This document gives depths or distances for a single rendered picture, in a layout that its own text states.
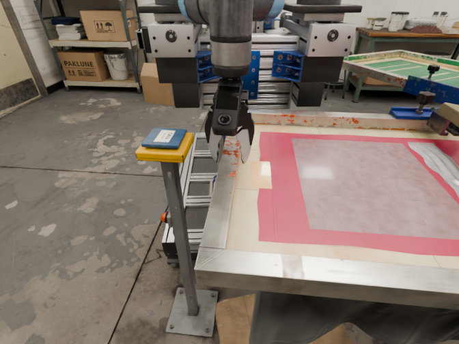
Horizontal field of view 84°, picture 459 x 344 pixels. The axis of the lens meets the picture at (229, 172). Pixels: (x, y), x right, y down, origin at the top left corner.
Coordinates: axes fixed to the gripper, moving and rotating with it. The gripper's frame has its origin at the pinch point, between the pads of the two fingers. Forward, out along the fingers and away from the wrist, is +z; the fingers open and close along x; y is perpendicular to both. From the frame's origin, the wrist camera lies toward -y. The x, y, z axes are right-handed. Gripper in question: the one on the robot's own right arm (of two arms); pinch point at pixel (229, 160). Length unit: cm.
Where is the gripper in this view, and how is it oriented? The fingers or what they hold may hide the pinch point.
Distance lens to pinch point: 58.4
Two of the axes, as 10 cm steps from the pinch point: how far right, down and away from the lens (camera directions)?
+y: 1.0, -5.8, 8.1
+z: 0.0, 8.2, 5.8
